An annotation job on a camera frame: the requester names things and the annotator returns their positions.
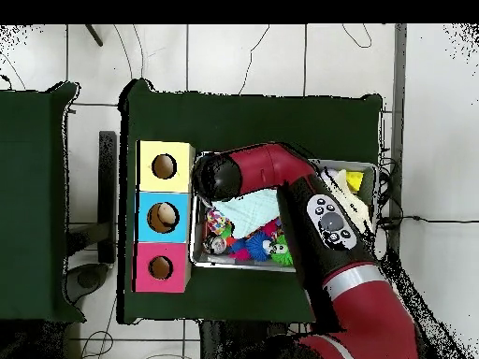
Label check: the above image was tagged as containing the mint green cloth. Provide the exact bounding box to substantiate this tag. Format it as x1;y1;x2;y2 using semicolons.
215;187;283;240

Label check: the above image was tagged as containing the clear mesh bin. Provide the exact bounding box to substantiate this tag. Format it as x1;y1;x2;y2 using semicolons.
189;152;379;274

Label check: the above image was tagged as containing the wooden box with three holes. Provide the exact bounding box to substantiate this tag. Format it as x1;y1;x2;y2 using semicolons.
133;138;197;295

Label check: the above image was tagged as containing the multicoloured toy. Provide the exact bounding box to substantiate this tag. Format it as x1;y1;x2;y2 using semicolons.
206;208;229;237

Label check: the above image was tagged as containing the silver and black can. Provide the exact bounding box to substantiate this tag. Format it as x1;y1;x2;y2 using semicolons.
206;235;229;256

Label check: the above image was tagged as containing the blue fuzzy toy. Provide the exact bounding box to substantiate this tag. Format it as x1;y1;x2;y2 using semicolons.
245;233;274;263

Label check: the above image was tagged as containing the pink fuzzy toy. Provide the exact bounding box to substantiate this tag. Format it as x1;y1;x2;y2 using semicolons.
227;238;252;262

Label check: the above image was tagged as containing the green fuzzy toy with eyes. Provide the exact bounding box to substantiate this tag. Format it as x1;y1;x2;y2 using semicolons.
269;235;295;268

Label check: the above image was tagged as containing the pale yellow cloth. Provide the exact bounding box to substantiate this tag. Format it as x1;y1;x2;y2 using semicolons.
320;167;374;235

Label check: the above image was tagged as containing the dark green side table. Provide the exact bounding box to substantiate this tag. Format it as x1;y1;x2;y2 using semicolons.
0;80;85;324

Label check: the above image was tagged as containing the black floor cable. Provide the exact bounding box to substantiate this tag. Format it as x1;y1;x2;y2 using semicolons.
376;152;479;229

